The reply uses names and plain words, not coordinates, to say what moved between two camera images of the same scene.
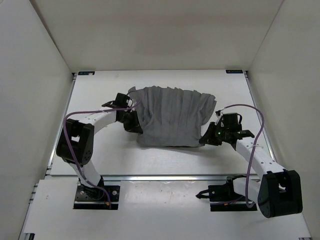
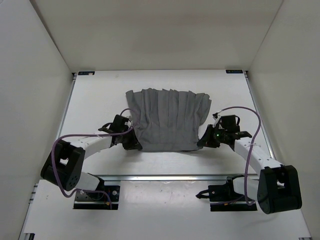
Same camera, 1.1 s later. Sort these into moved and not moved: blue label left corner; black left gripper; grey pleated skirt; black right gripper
Moved: black left gripper
Not moved: black right gripper; grey pleated skirt; blue label left corner
